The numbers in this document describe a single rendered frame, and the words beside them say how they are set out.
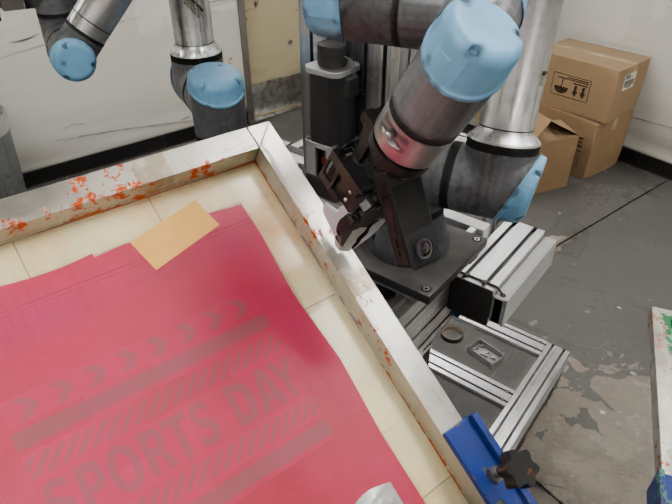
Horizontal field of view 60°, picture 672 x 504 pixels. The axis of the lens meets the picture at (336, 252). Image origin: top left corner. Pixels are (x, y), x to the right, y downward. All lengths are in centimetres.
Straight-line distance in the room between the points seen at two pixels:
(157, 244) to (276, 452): 29
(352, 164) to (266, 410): 30
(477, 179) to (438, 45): 48
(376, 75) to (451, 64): 70
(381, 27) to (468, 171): 40
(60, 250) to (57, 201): 6
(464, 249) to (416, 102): 62
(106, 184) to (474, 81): 46
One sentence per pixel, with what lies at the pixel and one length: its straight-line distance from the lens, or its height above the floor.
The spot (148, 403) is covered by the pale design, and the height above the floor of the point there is 138.
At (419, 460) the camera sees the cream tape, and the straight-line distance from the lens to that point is 77.
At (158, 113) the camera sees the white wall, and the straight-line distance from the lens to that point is 447.
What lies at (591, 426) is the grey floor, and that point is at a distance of 259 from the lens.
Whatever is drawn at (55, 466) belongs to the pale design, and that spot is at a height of 137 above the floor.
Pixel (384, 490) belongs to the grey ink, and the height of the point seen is 127.
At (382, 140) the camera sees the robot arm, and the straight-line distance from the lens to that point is 57.
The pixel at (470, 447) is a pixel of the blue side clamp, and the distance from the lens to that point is 75.
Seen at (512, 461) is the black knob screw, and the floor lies 133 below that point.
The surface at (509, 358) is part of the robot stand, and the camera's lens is 244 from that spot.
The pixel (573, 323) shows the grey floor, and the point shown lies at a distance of 302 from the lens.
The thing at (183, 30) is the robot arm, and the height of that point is 155.
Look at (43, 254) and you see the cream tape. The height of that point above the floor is 149.
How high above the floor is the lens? 189
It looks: 36 degrees down
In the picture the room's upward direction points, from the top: straight up
